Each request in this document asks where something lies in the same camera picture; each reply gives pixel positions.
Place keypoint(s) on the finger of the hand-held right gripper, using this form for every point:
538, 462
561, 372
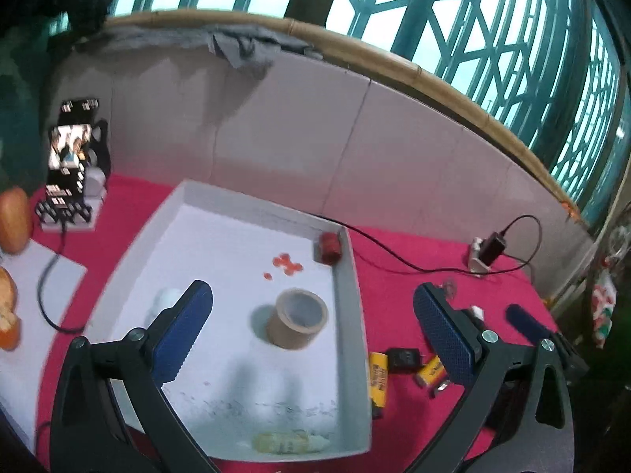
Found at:
525, 320

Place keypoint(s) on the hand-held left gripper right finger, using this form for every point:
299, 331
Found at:
443, 330

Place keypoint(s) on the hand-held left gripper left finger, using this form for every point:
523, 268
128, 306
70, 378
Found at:
185, 325

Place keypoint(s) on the white wall charger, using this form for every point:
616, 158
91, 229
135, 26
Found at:
475, 314

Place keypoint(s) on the yellow rectangular battery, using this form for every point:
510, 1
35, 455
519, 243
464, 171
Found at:
379, 374
430, 372

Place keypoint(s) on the small black power adapter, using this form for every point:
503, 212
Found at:
403, 358

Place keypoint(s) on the white cardboard box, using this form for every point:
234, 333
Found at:
222, 256

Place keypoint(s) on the brown tape roll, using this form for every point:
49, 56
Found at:
291, 330

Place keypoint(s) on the small red block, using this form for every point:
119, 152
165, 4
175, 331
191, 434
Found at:
329, 247

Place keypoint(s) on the red tablecloth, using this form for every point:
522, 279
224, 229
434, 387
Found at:
394, 305

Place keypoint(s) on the floral cloth bag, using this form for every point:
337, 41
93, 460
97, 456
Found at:
602, 305

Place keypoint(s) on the white power strip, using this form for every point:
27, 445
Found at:
475, 256

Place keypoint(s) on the orange scrap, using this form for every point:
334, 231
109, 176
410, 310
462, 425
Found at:
569, 208

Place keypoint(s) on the white paper sheet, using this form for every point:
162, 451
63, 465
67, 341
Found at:
29, 315

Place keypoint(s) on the white rack with black loops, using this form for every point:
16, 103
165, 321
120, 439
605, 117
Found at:
64, 217

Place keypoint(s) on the small grey white object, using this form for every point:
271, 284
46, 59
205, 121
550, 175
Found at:
94, 185

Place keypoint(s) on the partly peeled orange fruit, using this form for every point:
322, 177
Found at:
7, 315

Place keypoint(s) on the black phone stand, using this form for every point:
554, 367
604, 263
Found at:
102, 150

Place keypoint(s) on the orange bread pieces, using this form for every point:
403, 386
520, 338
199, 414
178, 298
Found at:
15, 221

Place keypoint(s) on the smartphone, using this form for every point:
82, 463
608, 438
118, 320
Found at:
71, 148

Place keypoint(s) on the wooden window ledge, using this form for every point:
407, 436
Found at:
394, 66

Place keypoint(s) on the grey cloth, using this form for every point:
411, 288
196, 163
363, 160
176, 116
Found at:
246, 49

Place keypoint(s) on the green window grille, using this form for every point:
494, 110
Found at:
434, 15

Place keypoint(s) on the black wall charger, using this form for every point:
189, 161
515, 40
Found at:
494, 249

